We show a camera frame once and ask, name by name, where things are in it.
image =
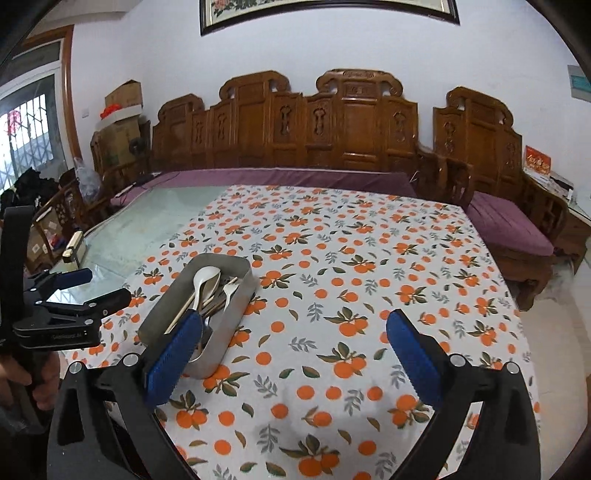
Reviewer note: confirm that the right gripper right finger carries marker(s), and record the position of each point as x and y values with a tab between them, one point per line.
420	356

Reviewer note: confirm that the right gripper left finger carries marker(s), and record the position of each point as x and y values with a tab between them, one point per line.
167	357

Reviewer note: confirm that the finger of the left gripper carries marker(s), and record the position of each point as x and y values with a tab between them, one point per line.
70	279
109	303

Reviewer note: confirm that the metal spoon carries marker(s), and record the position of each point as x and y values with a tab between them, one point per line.
206	332

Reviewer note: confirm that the white plastic fork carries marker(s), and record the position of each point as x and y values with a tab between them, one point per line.
229	290

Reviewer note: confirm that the metal fork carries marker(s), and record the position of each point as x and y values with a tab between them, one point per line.
213	304

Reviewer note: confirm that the left hand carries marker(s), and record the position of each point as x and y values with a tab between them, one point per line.
44	394

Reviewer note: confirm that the small white box on table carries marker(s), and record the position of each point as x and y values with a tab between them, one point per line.
75	250

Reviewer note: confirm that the wooden chair near window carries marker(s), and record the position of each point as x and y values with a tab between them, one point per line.
67	212

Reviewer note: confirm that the metal rectangular tray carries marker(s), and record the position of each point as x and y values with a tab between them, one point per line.
223	323

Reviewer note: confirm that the orange print tablecloth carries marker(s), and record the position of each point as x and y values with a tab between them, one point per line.
309	386

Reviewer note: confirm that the cardboard box stack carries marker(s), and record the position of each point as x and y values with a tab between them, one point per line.
121	122

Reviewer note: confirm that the window with grille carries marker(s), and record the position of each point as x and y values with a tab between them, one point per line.
33	123

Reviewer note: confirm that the purple armchair cushion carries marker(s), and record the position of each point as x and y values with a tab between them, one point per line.
500	222

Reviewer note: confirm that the wooden side table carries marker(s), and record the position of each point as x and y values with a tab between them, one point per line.
568	231

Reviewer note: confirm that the red calendar sign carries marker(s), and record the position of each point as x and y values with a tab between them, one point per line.
537	161

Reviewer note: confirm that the carved wooden armchair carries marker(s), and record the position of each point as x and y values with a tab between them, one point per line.
474	133

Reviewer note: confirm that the carved wooden sofa bench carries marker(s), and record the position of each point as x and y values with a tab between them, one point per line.
358	123

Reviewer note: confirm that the green framed wall notice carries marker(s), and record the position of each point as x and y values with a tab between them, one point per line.
579	84

